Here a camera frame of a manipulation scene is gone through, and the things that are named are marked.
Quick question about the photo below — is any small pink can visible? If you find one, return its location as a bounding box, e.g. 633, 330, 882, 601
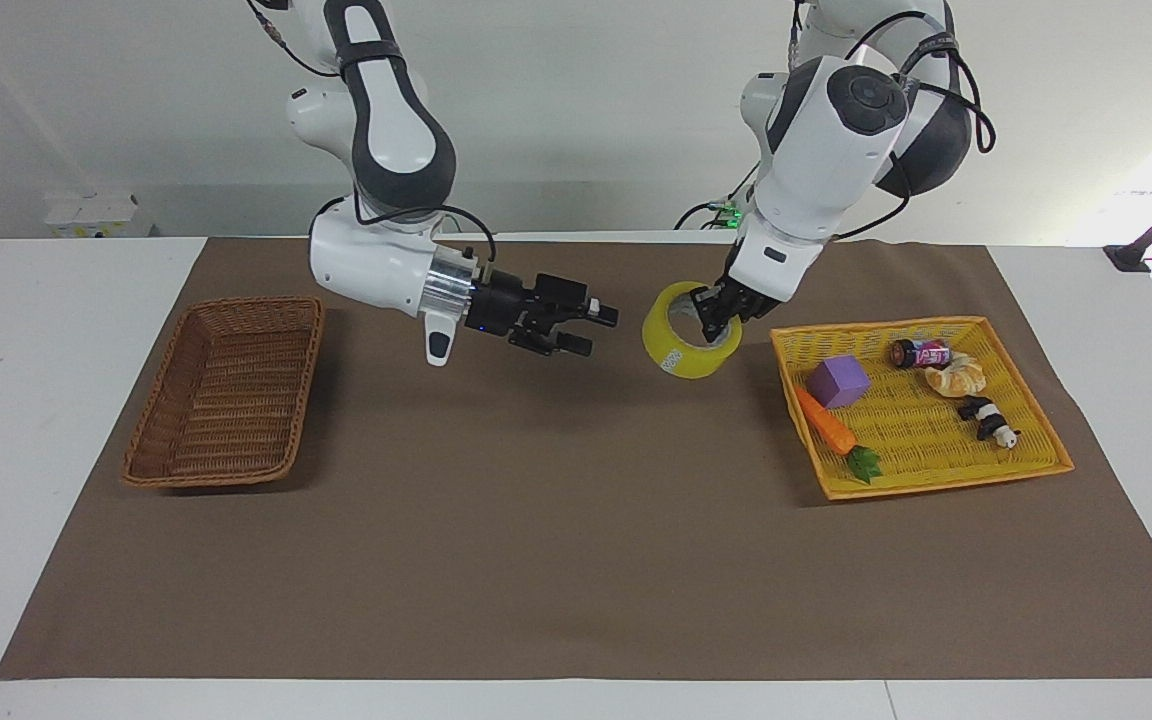
888, 339, 954, 371

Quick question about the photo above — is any orange toy carrot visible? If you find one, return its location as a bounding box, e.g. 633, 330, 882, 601
794, 385, 884, 486

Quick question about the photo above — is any yellow tape roll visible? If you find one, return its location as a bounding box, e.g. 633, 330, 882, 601
642, 281, 744, 381

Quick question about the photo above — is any brown wicker basket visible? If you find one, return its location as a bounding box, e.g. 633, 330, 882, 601
122, 296, 326, 490

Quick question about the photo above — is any black cable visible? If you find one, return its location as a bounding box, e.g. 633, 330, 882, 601
245, 0, 339, 80
312, 196, 498, 269
675, 165, 759, 232
833, 8, 997, 244

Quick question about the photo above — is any toy bread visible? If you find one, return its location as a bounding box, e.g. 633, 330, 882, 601
925, 352, 988, 399

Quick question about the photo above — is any black white panda toy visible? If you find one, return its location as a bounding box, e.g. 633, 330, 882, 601
957, 395, 1023, 451

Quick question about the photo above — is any yellow woven basket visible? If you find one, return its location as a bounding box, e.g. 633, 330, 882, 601
771, 316, 1076, 501

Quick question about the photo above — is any white box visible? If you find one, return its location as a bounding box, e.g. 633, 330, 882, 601
44, 192, 143, 239

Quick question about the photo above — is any purple cube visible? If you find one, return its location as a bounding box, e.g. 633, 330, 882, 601
805, 355, 872, 411

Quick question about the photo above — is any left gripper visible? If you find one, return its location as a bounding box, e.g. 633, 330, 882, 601
692, 262, 777, 345

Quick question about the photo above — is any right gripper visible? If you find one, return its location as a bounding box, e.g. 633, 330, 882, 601
472, 268, 620, 359

